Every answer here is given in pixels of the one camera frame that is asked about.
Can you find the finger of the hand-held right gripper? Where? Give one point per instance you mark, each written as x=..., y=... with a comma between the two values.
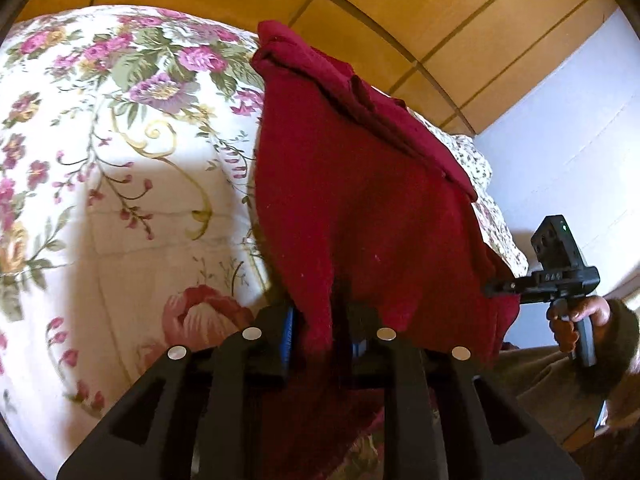
x=500, y=286

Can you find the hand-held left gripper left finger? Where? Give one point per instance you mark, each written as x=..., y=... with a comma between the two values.
x=287, y=336

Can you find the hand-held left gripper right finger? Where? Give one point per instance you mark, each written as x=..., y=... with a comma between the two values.
x=358, y=349

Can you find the dark red shirt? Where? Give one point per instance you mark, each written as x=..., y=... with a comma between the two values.
x=360, y=210

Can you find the person's right forearm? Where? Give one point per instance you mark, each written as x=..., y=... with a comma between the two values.
x=620, y=350

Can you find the person's right hand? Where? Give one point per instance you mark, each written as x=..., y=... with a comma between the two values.
x=597, y=312

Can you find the person's khaki pants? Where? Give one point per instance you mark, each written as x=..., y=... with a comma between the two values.
x=545, y=395

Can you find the floral bedspread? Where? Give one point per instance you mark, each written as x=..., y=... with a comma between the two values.
x=125, y=185

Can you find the wooden wardrobe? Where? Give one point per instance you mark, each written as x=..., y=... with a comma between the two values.
x=400, y=10

